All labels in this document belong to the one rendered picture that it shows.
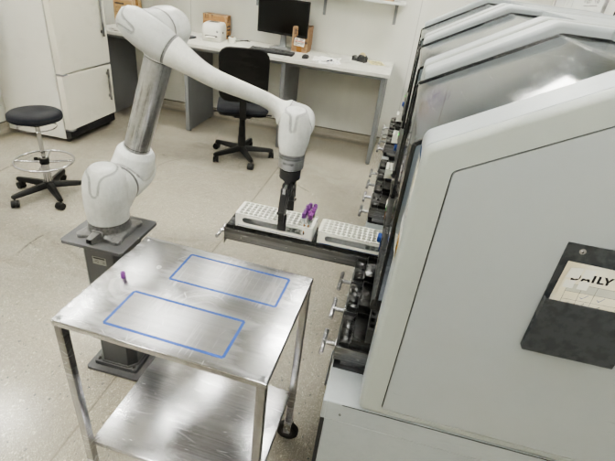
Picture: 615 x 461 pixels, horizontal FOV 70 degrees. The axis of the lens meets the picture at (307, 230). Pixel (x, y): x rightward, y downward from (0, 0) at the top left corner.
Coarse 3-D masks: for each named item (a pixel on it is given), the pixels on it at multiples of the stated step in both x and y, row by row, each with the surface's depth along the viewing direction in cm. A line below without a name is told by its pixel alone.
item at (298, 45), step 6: (294, 30) 440; (312, 30) 452; (294, 36) 442; (312, 36) 457; (294, 42) 445; (300, 42) 444; (306, 42) 442; (294, 48) 448; (300, 48) 447; (306, 48) 445
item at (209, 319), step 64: (128, 256) 142; (192, 256) 146; (64, 320) 116; (128, 320) 118; (192, 320) 121; (256, 320) 123; (192, 384) 167; (256, 384) 106; (128, 448) 144; (192, 448) 146; (256, 448) 119
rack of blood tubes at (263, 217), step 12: (252, 204) 171; (240, 216) 164; (252, 216) 163; (264, 216) 164; (276, 216) 165; (288, 216) 166; (300, 216) 167; (252, 228) 165; (264, 228) 164; (276, 228) 168; (288, 228) 166; (300, 228) 161; (312, 228) 160
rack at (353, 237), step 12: (324, 228) 163; (336, 228) 164; (348, 228) 164; (360, 228) 166; (324, 240) 161; (336, 240) 166; (348, 240) 159; (360, 240) 157; (372, 240) 159; (396, 240) 160; (372, 252) 159
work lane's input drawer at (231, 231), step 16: (224, 224) 178; (224, 240) 169; (240, 240) 167; (256, 240) 166; (272, 240) 164; (288, 240) 164; (304, 240) 162; (320, 256) 163; (336, 256) 161; (352, 256) 159; (368, 256) 159
